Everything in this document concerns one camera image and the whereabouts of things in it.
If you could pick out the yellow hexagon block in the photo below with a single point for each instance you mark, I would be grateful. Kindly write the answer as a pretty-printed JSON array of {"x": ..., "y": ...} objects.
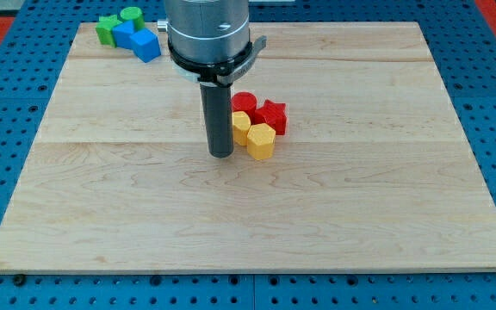
[{"x": 261, "y": 141}]

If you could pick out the red star block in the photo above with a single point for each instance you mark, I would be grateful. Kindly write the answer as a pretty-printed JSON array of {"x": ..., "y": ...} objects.
[{"x": 272, "y": 114}]

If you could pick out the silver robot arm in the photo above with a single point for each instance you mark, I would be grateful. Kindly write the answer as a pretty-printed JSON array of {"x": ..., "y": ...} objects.
[{"x": 211, "y": 39}]

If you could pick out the green star block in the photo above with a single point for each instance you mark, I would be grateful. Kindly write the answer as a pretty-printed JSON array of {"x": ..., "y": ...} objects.
[{"x": 104, "y": 29}]

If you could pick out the yellow rounded block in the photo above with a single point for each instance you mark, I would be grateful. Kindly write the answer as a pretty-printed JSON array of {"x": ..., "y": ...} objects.
[{"x": 241, "y": 124}]

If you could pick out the red cylinder block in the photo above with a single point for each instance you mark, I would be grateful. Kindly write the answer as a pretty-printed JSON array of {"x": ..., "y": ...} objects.
[{"x": 245, "y": 102}]

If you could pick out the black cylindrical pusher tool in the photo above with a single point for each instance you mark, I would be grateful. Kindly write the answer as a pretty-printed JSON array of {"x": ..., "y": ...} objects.
[{"x": 217, "y": 110}]

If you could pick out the wooden board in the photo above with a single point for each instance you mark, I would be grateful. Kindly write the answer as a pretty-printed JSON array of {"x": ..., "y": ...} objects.
[{"x": 373, "y": 175}]

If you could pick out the blue cube block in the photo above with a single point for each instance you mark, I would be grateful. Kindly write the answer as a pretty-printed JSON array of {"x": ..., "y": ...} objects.
[{"x": 145, "y": 45}]

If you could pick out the blue angular block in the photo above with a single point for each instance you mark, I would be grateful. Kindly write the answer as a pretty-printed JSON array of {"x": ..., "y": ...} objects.
[{"x": 122, "y": 33}]

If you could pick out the green cylinder block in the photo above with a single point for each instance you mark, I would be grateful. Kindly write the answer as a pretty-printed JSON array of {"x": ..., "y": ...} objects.
[{"x": 135, "y": 15}]

